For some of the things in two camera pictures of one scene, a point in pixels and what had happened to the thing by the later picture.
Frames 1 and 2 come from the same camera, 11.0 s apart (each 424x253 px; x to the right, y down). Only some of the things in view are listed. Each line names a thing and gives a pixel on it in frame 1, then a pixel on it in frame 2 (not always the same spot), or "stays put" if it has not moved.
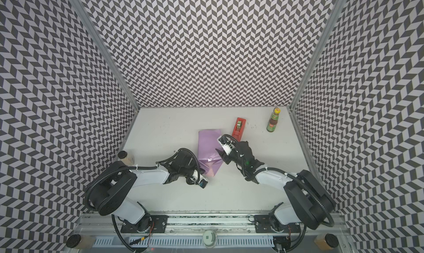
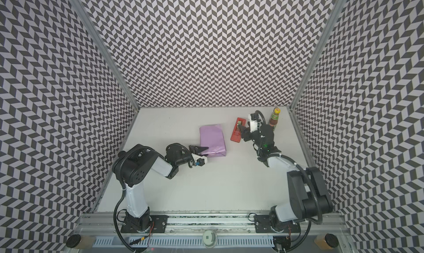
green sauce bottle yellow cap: [273, 120] stays put
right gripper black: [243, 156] to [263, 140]
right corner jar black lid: [332, 240] stays put
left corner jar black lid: [73, 240] stays put
